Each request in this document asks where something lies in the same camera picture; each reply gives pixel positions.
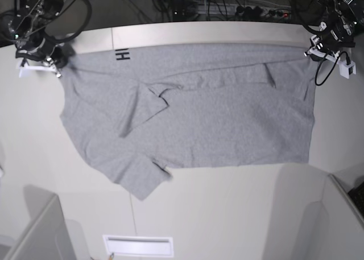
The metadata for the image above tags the grey partition panel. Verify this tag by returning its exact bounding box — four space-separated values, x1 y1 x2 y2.
1 185 77 259
297 175 363 259

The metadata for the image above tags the grey partition panel left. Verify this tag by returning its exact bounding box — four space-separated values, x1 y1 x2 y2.
1 185 77 259

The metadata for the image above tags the white table slot plate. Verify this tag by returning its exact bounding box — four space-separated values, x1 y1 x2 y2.
102 235 175 258

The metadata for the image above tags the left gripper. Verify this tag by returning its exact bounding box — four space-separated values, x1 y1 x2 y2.
304 32 355 61

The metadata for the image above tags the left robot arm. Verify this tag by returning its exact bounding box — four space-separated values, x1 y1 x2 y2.
291 0 363 56

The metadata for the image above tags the grey T-shirt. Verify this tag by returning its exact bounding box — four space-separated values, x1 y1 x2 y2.
60 44 317 200

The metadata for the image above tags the grey partition panel right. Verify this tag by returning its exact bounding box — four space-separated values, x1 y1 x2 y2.
297 175 363 259

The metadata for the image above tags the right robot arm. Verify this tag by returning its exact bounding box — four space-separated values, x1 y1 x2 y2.
8 0 92 78

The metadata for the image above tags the black keyboard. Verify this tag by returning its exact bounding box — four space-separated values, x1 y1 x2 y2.
348 183 364 216

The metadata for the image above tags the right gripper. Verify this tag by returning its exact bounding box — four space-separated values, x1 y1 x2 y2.
15 37 76 72

